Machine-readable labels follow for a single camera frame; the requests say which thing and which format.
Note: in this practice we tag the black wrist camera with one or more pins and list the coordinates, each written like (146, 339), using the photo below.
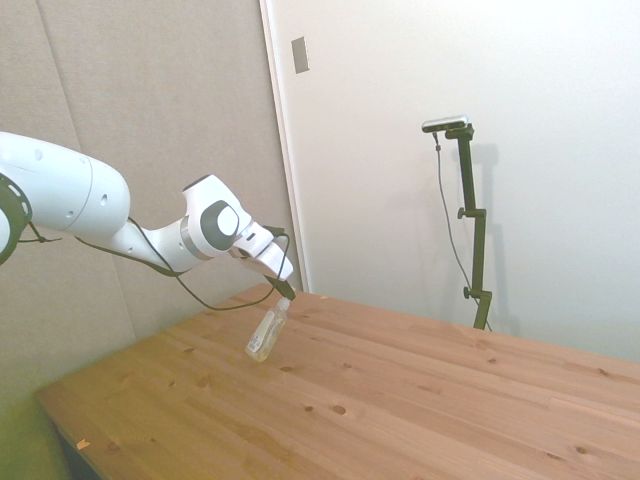
(274, 231)

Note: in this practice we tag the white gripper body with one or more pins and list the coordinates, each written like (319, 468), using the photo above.
(270, 257)

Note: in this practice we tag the grey wall plate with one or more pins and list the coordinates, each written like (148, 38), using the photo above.
(300, 55)

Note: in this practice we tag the clear sanitizer pump bottle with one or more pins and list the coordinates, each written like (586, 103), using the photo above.
(265, 335)

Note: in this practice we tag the black camera stand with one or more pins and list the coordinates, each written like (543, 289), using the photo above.
(475, 235)

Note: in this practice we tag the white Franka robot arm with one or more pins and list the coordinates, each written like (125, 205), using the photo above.
(65, 190)

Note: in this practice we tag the grey stereo camera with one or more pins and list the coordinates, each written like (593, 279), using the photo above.
(445, 123)

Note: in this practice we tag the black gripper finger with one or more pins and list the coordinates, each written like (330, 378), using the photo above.
(274, 282)
(287, 292)

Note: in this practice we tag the white wall corner trim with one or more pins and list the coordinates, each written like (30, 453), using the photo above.
(285, 150)

